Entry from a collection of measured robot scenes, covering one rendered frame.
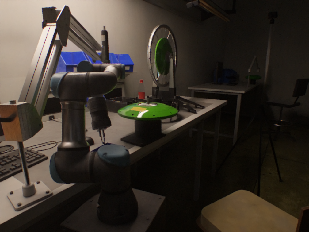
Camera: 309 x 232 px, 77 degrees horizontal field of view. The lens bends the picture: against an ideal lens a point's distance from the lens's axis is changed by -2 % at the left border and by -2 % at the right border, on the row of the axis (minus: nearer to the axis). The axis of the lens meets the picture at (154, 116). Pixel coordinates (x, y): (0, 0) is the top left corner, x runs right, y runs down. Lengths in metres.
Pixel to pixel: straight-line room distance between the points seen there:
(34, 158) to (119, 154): 0.45
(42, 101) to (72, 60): 1.12
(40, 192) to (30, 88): 0.31
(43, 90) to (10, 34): 0.94
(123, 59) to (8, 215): 1.70
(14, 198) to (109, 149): 0.31
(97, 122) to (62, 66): 0.79
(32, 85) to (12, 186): 0.34
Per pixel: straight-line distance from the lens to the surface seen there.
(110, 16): 2.15
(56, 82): 0.62
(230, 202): 1.16
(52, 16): 0.80
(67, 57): 1.77
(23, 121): 0.63
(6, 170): 0.88
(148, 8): 2.66
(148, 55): 1.59
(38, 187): 0.75
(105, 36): 1.26
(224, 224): 1.03
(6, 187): 0.82
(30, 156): 0.95
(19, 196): 0.73
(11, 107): 0.62
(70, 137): 0.60
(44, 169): 0.87
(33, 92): 0.67
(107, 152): 0.58
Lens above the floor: 1.29
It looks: 14 degrees down
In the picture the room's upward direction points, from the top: straight up
